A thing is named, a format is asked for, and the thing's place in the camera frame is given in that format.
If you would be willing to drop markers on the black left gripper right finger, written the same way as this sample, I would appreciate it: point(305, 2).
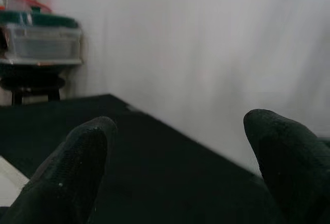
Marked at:
point(294, 162)

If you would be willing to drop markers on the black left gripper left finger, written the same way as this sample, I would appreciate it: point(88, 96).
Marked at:
point(67, 177)

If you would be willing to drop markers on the white plastic table top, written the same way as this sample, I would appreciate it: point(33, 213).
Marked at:
point(10, 180)

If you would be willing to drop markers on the black stool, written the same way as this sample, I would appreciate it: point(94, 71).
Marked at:
point(33, 87)

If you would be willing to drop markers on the black tablecloth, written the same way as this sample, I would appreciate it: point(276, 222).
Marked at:
point(167, 170)

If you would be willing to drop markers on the clear plastic container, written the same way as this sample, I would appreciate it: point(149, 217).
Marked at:
point(43, 43)

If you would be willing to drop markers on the dark green lid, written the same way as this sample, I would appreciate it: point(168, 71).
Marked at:
point(51, 20)

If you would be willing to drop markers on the clear red rimmed container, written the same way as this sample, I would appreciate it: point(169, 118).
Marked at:
point(18, 2)

